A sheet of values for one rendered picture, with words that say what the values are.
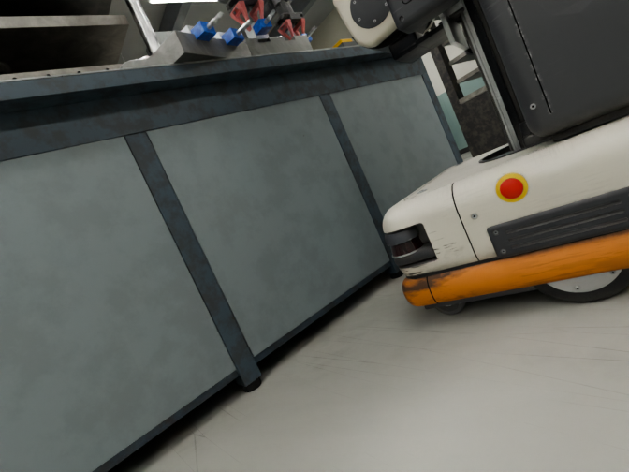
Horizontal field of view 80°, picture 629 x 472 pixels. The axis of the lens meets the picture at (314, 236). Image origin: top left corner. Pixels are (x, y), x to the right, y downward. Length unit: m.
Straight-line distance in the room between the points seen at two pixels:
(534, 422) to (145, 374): 0.71
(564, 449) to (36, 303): 0.85
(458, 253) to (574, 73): 0.35
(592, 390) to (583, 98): 0.44
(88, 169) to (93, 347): 0.37
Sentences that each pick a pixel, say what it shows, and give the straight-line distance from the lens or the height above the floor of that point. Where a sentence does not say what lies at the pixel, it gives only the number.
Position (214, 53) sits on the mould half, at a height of 0.81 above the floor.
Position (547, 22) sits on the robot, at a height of 0.47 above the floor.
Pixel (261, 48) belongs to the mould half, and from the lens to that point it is 1.30.
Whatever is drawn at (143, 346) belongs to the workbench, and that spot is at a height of 0.23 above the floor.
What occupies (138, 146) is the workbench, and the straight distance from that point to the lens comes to 0.97.
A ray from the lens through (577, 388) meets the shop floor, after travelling 0.63.
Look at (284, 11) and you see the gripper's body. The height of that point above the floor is 1.06.
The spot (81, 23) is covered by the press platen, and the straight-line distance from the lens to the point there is 2.17.
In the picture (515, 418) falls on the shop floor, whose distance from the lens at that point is 0.60.
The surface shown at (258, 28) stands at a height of 0.91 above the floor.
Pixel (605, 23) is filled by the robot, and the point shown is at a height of 0.42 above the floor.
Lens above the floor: 0.36
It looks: 5 degrees down
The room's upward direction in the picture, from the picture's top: 24 degrees counter-clockwise
